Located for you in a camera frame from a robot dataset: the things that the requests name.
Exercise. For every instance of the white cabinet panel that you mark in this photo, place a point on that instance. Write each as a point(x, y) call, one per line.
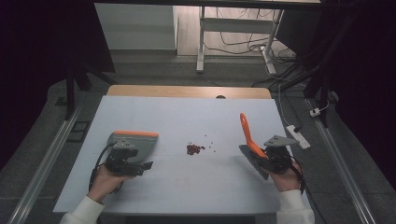
point(137, 28)

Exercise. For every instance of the wooden table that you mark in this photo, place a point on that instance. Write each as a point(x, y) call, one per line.
point(186, 91)

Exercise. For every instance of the grey dustpan with orange edge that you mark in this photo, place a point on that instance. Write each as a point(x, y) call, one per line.
point(144, 144)

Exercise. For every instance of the pile of red beans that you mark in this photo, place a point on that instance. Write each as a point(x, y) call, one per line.
point(193, 149)

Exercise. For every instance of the person's right hand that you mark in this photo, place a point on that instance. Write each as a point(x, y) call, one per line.
point(288, 180)

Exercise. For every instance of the black floor plate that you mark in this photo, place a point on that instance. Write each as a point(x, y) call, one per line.
point(79, 130)

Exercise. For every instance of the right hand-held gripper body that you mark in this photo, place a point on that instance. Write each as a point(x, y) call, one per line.
point(278, 160)

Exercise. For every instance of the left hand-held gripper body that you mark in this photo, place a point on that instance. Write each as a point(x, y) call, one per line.
point(123, 161)

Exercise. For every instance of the small white adapter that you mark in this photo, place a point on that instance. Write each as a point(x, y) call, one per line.
point(315, 112)

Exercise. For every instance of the orange brush with grey bristles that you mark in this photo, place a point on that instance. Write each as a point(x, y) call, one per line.
point(249, 137)

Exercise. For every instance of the white power strip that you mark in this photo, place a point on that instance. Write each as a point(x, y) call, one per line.
point(298, 137)

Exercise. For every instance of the white table cover sheet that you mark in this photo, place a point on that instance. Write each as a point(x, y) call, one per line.
point(186, 118)

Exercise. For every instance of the black metal stand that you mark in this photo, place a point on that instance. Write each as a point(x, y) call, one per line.
point(323, 84)
point(70, 90)

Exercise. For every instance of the aluminium rail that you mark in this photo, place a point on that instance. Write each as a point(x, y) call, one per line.
point(46, 161)
point(342, 171)

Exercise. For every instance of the person's left hand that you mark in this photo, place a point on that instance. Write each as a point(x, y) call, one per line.
point(104, 183)

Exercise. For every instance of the white desk frame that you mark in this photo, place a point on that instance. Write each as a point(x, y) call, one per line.
point(236, 25)

